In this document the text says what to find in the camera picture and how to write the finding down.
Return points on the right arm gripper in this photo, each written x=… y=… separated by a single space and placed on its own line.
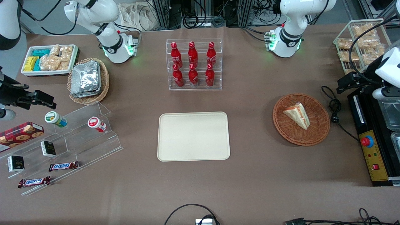
x=8 y=91

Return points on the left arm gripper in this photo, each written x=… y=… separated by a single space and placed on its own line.
x=368 y=77

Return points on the triangular layered sandwich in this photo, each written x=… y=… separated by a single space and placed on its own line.
x=297 y=115

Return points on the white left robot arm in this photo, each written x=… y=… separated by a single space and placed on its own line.
x=290 y=18

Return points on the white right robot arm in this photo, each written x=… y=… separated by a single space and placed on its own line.
x=106 y=18

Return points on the white rectangular snack tray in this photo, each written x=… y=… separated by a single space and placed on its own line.
x=43 y=73

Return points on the light tan wicker basket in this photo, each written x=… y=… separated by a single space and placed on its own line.
x=104 y=81

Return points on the brown round wicker basket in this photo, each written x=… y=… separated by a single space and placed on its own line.
x=287 y=131

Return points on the beige rectangular tray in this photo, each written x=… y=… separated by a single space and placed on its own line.
x=193 y=137

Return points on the clear plastic container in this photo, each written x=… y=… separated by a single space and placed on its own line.
x=390 y=115
x=396 y=142

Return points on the red cookie box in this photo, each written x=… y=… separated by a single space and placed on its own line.
x=18 y=136

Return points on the bagged brown pastry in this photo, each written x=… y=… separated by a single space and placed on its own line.
x=344 y=43
x=372 y=51
x=364 y=30
x=349 y=71
x=346 y=56

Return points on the green lidded small cup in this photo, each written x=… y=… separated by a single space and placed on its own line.
x=54 y=118

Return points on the small black box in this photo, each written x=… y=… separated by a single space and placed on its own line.
x=15 y=163
x=48 y=149

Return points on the red emergency stop button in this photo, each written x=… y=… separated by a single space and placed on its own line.
x=366 y=141

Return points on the yellow snack packet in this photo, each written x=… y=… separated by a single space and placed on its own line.
x=30 y=63

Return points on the teal snack packet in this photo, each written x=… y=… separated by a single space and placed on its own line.
x=40 y=52
x=37 y=65

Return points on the black machine with yellow panel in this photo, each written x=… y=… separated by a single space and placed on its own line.
x=379 y=156

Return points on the clear bag of rice crackers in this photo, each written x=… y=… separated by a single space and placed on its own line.
x=55 y=50
x=50 y=62
x=64 y=65
x=66 y=53

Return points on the brown Snickers bar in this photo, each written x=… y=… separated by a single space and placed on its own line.
x=63 y=166
x=34 y=182

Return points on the clear acrylic step display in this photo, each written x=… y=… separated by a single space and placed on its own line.
x=78 y=147

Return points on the stack of foil containers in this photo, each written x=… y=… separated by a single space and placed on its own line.
x=86 y=79

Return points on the red lidded small cup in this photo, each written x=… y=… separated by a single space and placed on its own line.
x=95 y=123

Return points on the cream cloth bag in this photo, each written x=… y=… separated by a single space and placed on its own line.
x=134 y=15

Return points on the red cola bottle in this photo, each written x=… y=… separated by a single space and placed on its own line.
x=178 y=78
x=176 y=54
x=210 y=77
x=192 y=53
x=193 y=77
x=211 y=53

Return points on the clear acrylic bottle rack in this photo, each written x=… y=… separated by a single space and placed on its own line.
x=200 y=88

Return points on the small silver device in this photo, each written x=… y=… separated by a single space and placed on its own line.
x=204 y=222

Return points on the small red rocker switch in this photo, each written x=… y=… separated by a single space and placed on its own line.
x=376 y=166

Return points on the aluminium profile post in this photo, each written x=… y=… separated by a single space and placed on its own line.
x=162 y=14
x=245 y=12

